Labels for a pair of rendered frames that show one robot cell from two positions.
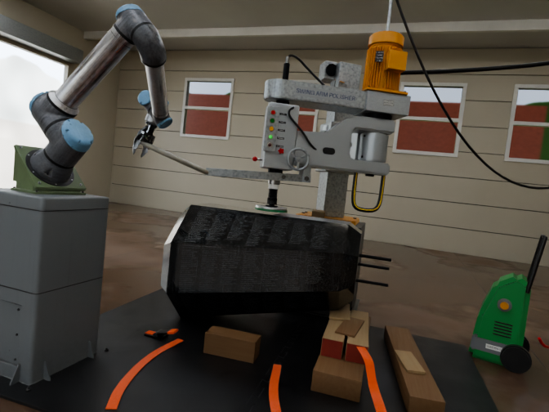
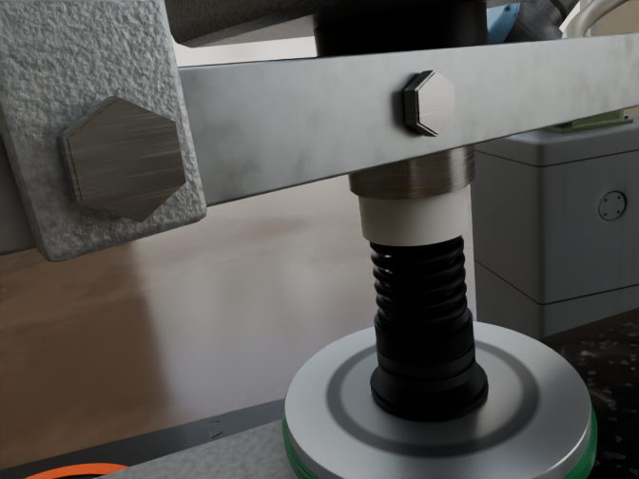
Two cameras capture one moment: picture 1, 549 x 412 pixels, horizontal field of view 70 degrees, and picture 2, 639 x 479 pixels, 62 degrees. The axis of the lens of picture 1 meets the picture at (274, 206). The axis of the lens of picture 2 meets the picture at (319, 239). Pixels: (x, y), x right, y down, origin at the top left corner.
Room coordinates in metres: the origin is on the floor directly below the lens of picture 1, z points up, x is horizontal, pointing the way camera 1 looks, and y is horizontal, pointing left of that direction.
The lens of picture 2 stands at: (2.90, -0.19, 1.08)
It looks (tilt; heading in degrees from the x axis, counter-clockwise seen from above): 18 degrees down; 153
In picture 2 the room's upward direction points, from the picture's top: 8 degrees counter-clockwise
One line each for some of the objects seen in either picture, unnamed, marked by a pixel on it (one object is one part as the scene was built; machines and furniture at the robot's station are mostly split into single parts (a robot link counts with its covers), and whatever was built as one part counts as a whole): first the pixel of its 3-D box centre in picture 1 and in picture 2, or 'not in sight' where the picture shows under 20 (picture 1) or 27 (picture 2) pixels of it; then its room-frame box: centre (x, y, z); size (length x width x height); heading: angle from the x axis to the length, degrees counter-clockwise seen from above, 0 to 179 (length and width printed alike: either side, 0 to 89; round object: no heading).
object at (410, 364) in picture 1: (408, 361); not in sight; (2.11, -0.84, 0.11); 0.25 x 0.10 x 0.01; 178
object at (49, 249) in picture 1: (42, 277); (564, 266); (1.91, 1.11, 0.43); 0.50 x 0.50 x 0.85; 71
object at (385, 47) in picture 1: (384, 65); not in sight; (2.70, -0.64, 1.88); 0.31 x 0.28 x 0.40; 8
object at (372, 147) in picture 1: (372, 148); not in sight; (2.72, -0.63, 1.33); 0.19 x 0.19 x 0.20
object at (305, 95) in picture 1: (334, 102); not in sight; (2.67, -0.33, 1.60); 0.96 x 0.25 x 0.17; 98
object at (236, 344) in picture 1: (232, 343); not in sight; (2.18, 0.15, 0.07); 0.30 x 0.12 x 0.12; 77
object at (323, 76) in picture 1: (328, 72); not in sight; (3.40, -0.34, 2.00); 0.20 x 0.18 x 0.15; 164
